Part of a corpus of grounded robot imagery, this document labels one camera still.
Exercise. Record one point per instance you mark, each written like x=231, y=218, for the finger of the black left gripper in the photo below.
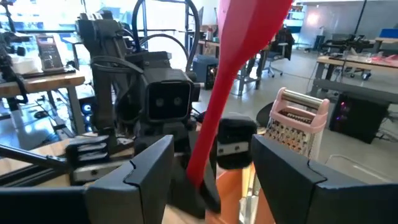
x=213, y=186
x=183, y=199

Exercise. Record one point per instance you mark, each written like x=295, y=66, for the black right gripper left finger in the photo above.
x=93, y=205

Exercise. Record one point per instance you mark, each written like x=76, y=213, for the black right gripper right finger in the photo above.
x=311, y=202

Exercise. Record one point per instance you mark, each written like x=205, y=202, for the red silicone spoon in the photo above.
x=242, y=37

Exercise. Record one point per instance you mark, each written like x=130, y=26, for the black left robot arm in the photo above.
x=105, y=77

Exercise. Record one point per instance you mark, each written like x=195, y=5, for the orange plastic bin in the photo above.
x=228, y=193

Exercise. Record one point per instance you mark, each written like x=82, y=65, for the pink metal box grater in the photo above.
x=289, y=137

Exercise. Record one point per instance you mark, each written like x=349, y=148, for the dark computer tower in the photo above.
x=202, y=68

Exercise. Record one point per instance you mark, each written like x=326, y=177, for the black computer tower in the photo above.
x=357, y=121

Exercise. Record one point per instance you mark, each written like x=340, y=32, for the black office chair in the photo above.
x=280, y=43

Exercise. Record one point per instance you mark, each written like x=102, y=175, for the wooden top work table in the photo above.
x=357, y=63

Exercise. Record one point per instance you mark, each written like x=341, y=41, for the grey device with display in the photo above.
x=49, y=53

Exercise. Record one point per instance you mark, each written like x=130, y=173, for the black table frame rail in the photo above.
x=31, y=179

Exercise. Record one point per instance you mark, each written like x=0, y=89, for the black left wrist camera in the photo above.
x=169, y=99

